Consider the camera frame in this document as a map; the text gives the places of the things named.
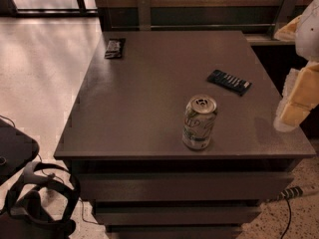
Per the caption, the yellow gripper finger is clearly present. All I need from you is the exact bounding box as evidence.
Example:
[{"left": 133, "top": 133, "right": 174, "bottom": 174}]
[
  {"left": 273, "top": 62, "right": 319, "bottom": 132},
  {"left": 274, "top": 16, "right": 301, "bottom": 42}
]

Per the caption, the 7up soda can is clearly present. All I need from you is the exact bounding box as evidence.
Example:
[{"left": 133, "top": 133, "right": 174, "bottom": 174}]
[{"left": 182, "top": 95, "right": 217, "bottom": 150}]

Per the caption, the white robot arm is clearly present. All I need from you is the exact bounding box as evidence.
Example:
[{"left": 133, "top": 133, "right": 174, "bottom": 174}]
[{"left": 273, "top": 0, "right": 319, "bottom": 132}]

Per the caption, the rxbar chocolate bar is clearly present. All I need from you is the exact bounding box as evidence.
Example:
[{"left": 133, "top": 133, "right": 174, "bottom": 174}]
[{"left": 105, "top": 38, "right": 126, "bottom": 59}]

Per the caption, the dark drawer cabinet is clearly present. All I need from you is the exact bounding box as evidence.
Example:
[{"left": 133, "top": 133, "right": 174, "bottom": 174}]
[{"left": 55, "top": 31, "right": 314, "bottom": 239}]

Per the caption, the black chair seat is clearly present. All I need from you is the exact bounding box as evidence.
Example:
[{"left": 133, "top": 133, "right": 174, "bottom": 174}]
[{"left": 0, "top": 119, "right": 39, "bottom": 185}]

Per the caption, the black VR headset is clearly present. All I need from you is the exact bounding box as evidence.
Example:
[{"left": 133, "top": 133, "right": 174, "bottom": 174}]
[{"left": 0, "top": 161, "right": 81, "bottom": 239}]

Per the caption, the metal wall shelf rail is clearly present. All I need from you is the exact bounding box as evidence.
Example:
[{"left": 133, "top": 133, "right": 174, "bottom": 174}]
[{"left": 98, "top": 0, "right": 305, "bottom": 46}]

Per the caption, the striped floor cable cover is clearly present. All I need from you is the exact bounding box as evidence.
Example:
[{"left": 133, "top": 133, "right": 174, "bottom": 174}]
[{"left": 269, "top": 185, "right": 319, "bottom": 202}]

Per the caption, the black floor cable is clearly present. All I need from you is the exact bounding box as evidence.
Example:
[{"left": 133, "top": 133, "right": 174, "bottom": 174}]
[{"left": 279, "top": 197, "right": 293, "bottom": 239}]

